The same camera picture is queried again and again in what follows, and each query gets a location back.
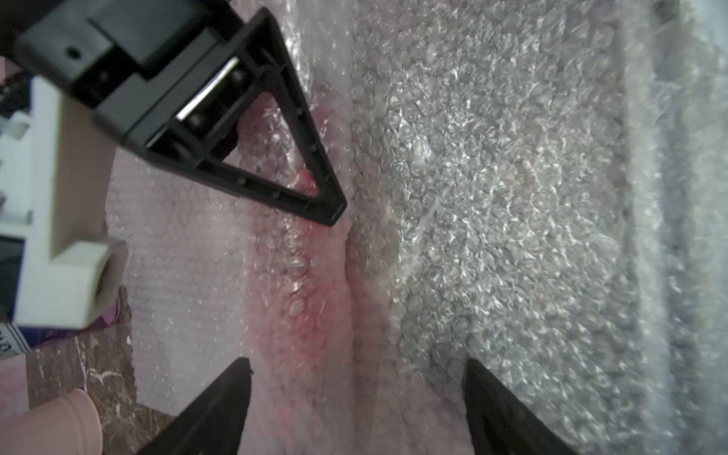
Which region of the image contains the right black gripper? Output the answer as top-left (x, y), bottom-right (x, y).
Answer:
top-left (1, 1), bottom-right (244, 115)

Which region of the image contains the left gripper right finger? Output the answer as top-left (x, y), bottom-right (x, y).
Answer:
top-left (463, 358), bottom-right (576, 455)

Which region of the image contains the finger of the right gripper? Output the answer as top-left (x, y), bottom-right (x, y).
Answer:
top-left (121, 8), bottom-right (347, 226)

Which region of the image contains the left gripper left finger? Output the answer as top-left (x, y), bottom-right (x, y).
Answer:
top-left (140, 358), bottom-right (252, 455)

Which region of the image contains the red bottle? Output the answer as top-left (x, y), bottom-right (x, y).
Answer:
top-left (238, 85), bottom-right (353, 423)

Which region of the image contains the bubble wrap sheet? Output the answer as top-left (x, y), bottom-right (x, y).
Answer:
top-left (107, 1), bottom-right (727, 454)

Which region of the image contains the pink pencil cup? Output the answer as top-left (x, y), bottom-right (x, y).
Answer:
top-left (1, 356), bottom-right (104, 454)

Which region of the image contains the purple bottle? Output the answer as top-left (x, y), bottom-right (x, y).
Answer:
top-left (1, 304), bottom-right (121, 360)

